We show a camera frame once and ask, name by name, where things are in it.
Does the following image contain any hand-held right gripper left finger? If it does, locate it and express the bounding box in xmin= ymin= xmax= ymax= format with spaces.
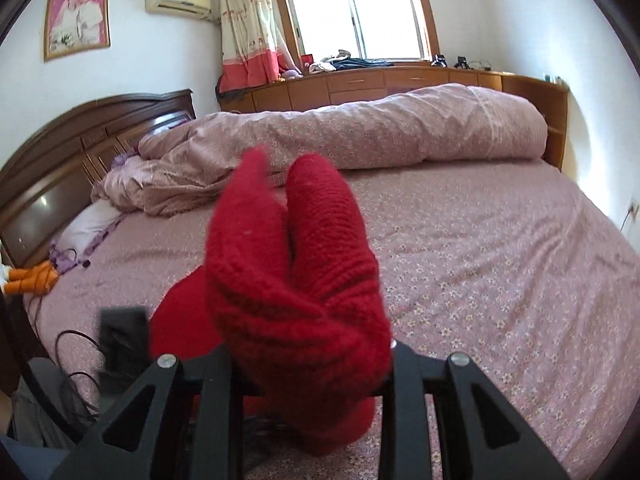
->
xmin=50 ymin=349 xmax=266 ymax=480

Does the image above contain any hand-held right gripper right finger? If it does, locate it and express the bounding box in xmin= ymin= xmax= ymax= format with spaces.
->
xmin=370 ymin=341 xmax=571 ymax=480

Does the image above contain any red knitted sweater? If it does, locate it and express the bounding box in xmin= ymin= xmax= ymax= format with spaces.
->
xmin=149 ymin=145 xmax=393 ymax=457

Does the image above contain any orange plush toy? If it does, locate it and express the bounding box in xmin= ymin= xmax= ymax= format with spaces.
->
xmin=0 ymin=259 xmax=57 ymax=295

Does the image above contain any grey bag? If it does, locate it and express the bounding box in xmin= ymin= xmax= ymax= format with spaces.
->
xmin=10 ymin=357 xmax=81 ymax=451

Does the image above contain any white pillow with purple trim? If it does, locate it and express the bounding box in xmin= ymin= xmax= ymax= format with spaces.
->
xmin=50 ymin=200 xmax=126 ymax=273

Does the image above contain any bed with pink floral sheet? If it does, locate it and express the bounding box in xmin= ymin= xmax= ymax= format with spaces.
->
xmin=22 ymin=160 xmax=640 ymax=480

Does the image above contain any person's blue garment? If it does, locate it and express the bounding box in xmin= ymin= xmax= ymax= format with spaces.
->
xmin=0 ymin=430 xmax=66 ymax=480

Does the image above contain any dark wooden headboard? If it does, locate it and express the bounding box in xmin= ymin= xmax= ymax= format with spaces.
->
xmin=0 ymin=89 xmax=197 ymax=268

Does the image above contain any pink floral quilt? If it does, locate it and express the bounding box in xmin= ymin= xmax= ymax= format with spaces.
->
xmin=90 ymin=82 xmax=548 ymax=218

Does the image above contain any long wooden cabinet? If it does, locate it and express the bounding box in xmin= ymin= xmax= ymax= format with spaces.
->
xmin=217 ymin=66 xmax=571 ymax=168

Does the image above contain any framed wedding photo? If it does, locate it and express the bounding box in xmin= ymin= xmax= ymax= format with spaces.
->
xmin=43 ymin=0 xmax=112 ymax=63

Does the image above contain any cream and red curtain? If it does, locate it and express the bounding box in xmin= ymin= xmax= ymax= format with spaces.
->
xmin=216 ymin=0 xmax=281 ymax=95

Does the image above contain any wood framed window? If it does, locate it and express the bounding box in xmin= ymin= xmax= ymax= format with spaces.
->
xmin=268 ymin=0 xmax=441 ymax=63

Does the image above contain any black cable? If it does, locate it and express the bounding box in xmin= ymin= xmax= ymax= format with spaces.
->
xmin=52 ymin=329 xmax=103 ymax=418

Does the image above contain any white wall air conditioner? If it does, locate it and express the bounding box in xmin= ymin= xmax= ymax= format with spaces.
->
xmin=144 ymin=0 xmax=213 ymax=23

